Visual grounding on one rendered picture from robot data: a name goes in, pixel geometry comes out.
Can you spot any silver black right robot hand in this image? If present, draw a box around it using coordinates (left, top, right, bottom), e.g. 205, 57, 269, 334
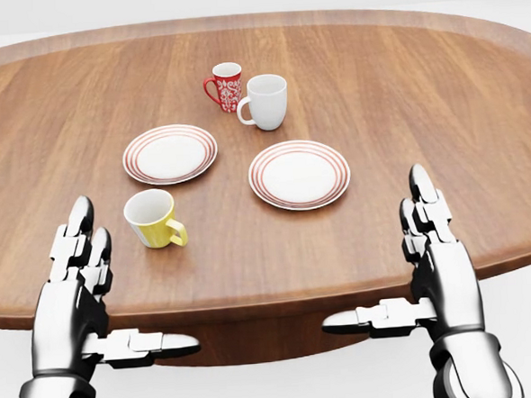
311, 159, 488, 350

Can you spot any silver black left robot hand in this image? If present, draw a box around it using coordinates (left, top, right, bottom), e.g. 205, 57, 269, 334
22, 188, 203, 381

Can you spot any yellow and white mug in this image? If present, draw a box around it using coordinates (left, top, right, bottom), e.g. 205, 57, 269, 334
121, 186, 190, 253

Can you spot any red-ringed white plate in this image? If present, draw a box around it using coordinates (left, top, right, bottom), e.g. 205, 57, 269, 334
246, 136, 354, 215
120, 121, 221, 189

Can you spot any plain white mug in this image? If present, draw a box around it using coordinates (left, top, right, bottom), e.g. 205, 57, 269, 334
234, 72, 291, 134

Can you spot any red patterned mug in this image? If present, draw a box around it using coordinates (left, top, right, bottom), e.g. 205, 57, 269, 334
202, 60, 246, 116

